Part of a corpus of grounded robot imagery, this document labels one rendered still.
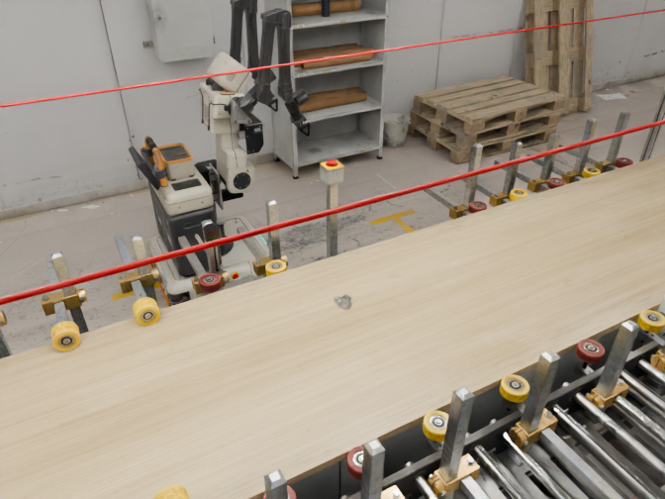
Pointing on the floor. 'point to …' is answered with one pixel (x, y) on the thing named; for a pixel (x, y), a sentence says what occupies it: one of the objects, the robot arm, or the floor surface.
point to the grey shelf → (334, 136)
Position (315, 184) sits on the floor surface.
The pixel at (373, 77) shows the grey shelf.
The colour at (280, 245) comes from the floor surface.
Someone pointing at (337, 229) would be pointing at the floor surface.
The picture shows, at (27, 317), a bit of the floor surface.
